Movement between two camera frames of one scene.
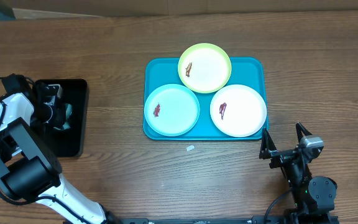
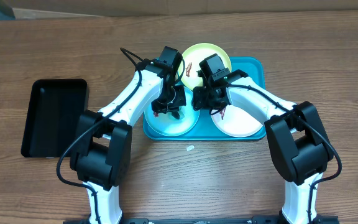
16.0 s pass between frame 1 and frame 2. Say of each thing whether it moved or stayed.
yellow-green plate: stayed
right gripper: moved
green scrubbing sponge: moved
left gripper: moved
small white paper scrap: stayed
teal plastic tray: stayed
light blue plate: stayed
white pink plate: stayed
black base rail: stayed
